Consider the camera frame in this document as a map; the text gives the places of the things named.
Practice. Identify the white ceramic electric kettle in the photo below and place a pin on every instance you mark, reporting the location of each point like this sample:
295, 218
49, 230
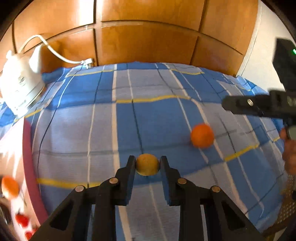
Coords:
21, 81

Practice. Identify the right hand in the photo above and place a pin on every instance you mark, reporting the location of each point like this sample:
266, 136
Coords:
289, 153

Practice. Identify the yellow green round fruit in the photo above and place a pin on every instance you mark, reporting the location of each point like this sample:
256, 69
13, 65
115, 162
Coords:
147, 165

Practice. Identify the small orange mandarin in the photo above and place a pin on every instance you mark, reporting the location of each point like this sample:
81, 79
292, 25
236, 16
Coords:
202, 136

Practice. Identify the small orange tangerine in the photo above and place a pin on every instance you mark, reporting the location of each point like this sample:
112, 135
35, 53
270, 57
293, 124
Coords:
9, 187

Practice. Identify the red tomato with stem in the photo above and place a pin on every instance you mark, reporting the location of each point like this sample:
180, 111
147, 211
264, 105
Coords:
22, 220

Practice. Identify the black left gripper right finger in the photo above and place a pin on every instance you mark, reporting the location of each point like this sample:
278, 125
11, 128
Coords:
205, 214

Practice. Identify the red cherry tomato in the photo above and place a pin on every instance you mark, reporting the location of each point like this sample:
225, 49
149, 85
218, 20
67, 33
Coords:
28, 235

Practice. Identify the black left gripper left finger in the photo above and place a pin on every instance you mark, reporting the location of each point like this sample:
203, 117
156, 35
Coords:
70, 220

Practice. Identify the pink rimmed white tray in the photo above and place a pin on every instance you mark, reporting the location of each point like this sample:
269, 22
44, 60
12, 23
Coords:
17, 162

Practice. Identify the wooden wall panelling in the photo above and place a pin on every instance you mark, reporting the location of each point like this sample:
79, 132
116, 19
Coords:
210, 34

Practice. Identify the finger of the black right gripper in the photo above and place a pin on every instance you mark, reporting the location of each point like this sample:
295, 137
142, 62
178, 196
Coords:
257, 105

